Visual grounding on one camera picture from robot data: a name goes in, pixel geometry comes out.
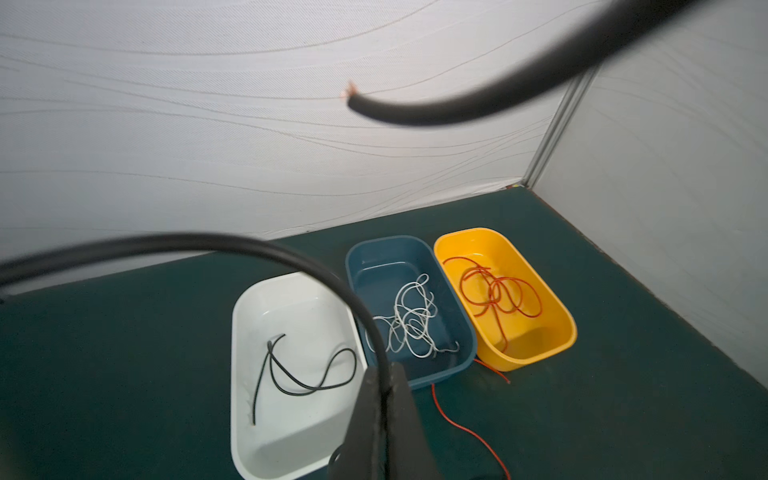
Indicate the yellow plastic bin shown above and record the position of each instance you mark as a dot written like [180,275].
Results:
[517,317]

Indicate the white plastic bin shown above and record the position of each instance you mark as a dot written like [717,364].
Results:
[296,369]

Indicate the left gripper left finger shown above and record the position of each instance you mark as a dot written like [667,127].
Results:
[358,456]

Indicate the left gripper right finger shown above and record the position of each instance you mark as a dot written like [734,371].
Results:
[408,455]

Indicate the blue plastic bin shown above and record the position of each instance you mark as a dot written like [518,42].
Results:
[422,322]

